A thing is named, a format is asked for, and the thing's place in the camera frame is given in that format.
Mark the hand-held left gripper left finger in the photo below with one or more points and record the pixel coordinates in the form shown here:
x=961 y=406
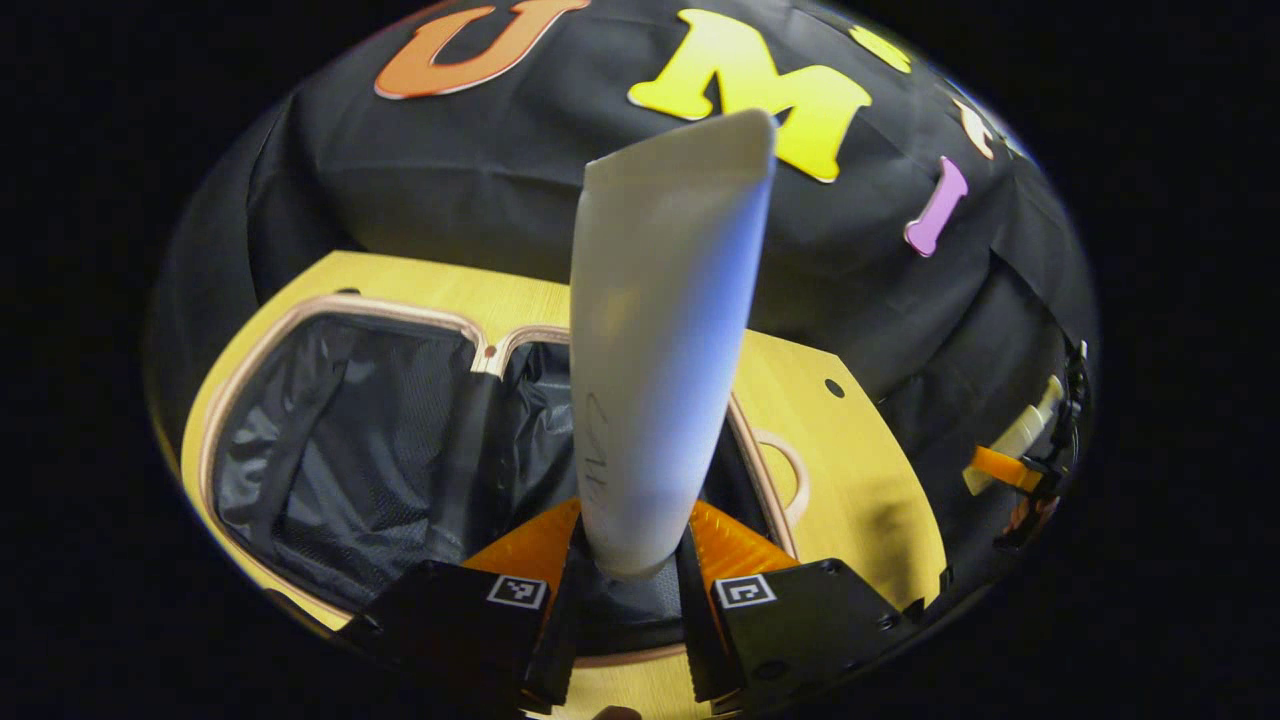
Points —
x=560 y=650

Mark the black desk grommet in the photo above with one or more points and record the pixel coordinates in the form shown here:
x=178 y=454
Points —
x=834 y=387

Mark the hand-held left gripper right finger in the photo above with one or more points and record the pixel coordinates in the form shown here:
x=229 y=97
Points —
x=695 y=640

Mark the black backdrop cloth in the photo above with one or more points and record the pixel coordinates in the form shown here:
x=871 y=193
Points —
x=450 y=180

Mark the pink suitcase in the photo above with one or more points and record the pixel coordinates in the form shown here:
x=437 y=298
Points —
x=350 y=470

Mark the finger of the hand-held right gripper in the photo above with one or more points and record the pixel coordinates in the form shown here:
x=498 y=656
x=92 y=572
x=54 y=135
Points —
x=1005 y=467
x=1072 y=410

